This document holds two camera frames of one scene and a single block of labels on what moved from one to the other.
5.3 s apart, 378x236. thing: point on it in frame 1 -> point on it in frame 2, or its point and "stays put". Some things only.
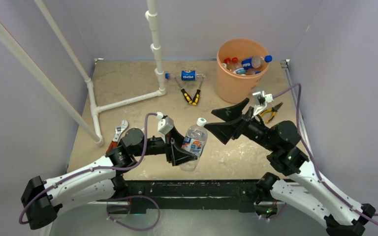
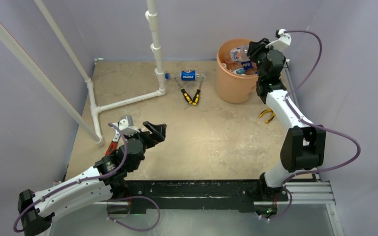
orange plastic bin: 235,88 stays put
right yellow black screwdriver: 197,95 stays put
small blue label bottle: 195,141 -> 239,54
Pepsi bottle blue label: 186,75 stays put
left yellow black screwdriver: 188,98 stays put
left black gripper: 173,154 -> 154,137
